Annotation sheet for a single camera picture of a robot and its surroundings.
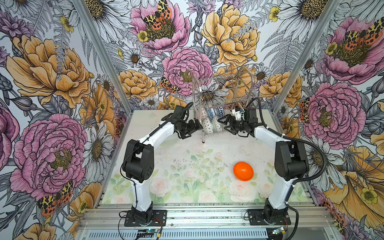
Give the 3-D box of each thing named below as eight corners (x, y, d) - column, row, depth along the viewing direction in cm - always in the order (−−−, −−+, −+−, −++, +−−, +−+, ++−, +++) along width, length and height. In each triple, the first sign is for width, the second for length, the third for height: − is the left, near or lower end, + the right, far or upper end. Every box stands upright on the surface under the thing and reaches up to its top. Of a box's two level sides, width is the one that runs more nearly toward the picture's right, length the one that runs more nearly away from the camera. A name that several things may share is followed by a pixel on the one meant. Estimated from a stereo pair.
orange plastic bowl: (234, 182, 87) (236, 179, 83) (231, 165, 94) (233, 161, 90) (253, 182, 87) (255, 179, 84) (249, 165, 94) (251, 161, 90)
